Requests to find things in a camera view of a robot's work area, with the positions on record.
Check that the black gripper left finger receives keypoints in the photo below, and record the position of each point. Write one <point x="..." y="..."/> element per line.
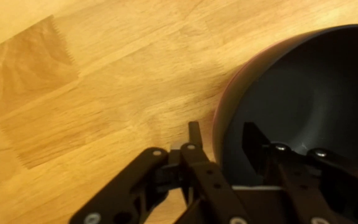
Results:
<point x="204" y="181"/>

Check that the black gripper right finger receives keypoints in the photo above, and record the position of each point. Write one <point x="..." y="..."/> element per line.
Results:
<point x="311" y="186"/>

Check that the black bowl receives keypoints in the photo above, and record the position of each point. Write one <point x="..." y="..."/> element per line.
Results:
<point x="311" y="90"/>

